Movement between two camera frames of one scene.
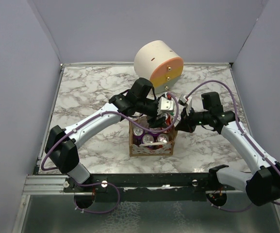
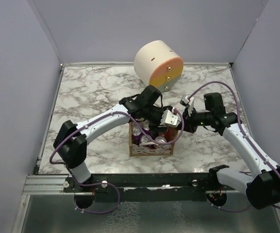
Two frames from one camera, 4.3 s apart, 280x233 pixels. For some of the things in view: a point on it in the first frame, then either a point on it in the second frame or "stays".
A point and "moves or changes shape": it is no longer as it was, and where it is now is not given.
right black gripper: x=186 y=124 stays
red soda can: x=162 y=138 stays
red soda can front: x=168 y=121 moves or changes shape
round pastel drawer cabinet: x=159 y=62 stays
